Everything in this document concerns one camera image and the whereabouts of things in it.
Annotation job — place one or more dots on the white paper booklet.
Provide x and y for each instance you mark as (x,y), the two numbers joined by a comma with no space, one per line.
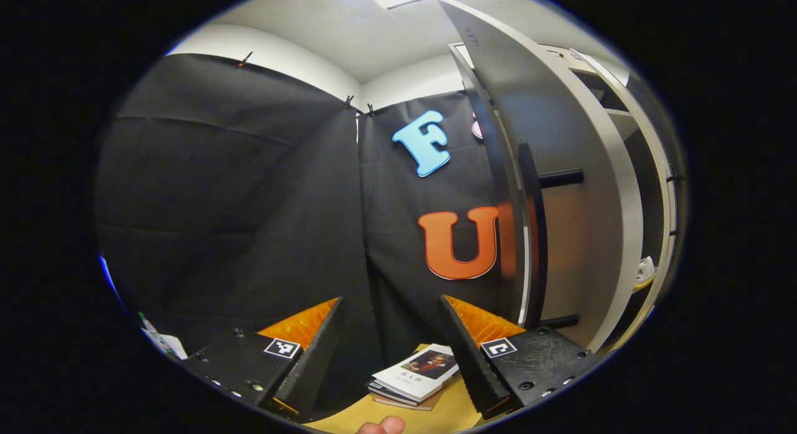
(168,347)

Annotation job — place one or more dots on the dark book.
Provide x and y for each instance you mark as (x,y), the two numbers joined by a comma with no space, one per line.
(386,395)

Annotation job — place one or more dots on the white book with portrait cover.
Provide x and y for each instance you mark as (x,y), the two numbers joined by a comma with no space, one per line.
(405,378)

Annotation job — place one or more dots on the white grey shoe cabinet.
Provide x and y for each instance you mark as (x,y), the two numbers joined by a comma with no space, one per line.
(654,166)

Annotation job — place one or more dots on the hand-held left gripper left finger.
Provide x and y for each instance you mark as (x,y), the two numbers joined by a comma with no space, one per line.
(314,353)

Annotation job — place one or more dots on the white canvas shoe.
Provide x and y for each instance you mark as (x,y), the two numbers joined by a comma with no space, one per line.
(645,272)

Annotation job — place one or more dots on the brown book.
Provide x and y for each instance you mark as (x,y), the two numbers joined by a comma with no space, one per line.
(429,401)

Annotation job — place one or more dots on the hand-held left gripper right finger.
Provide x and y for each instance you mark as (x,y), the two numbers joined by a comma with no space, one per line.
(470,359)

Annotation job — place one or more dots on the black backdrop cloth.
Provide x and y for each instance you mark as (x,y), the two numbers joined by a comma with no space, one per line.
(249,203)

